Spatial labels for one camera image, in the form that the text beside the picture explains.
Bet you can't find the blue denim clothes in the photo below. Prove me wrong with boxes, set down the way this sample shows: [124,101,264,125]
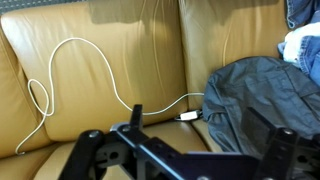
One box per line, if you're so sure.
[284,0,320,88]

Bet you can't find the white cloth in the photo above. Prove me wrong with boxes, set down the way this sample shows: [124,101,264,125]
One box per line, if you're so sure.
[277,22,320,64]

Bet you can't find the white charging cable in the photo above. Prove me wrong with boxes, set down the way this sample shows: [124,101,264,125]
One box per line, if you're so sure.
[14,37,205,156]

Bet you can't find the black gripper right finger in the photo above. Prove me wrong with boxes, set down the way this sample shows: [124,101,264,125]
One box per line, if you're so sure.
[245,107,320,180]

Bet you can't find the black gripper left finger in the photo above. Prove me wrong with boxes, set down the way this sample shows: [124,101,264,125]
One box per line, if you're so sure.
[58,104,188,180]

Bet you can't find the black backpack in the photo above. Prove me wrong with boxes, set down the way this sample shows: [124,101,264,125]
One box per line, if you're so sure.
[202,55,320,161]

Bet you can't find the white power adapter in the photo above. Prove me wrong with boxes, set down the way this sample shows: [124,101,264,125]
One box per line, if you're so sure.
[179,110,201,122]

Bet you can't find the tan leather sofa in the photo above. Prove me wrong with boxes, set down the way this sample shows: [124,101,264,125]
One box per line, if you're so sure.
[0,0,320,180]

